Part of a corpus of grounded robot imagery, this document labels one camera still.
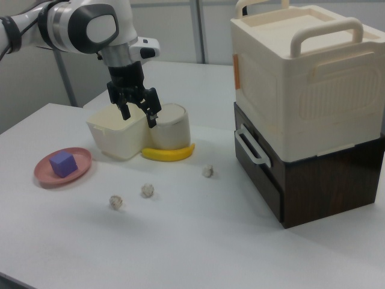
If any cream rectangular bin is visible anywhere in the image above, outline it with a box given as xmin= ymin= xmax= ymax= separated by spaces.
xmin=85 ymin=103 xmax=150 ymax=163

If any dark wooden drawer cabinet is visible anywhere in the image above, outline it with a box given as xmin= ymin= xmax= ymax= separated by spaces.
xmin=233 ymin=101 xmax=385 ymax=230

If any yellow banana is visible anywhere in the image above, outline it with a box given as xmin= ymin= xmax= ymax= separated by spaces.
xmin=141 ymin=143 xmax=196 ymax=163

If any white drawer handle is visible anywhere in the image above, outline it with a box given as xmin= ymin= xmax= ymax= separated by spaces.
xmin=235 ymin=125 xmax=273 ymax=167

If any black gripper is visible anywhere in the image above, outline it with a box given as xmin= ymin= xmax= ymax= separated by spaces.
xmin=106 ymin=61 xmax=161 ymax=129

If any white cylindrical container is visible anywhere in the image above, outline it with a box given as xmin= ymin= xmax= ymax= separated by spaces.
xmin=149 ymin=103 xmax=191 ymax=151

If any pink plate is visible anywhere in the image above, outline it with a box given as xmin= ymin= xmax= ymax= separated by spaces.
xmin=33 ymin=146 xmax=93 ymax=190

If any cream toy microwave box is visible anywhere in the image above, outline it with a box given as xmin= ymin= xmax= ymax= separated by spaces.
xmin=230 ymin=0 xmax=385 ymax=161

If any purple cube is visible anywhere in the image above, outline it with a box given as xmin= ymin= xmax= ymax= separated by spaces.
xmin=49 ymin=151 xmax=78 ymax=178

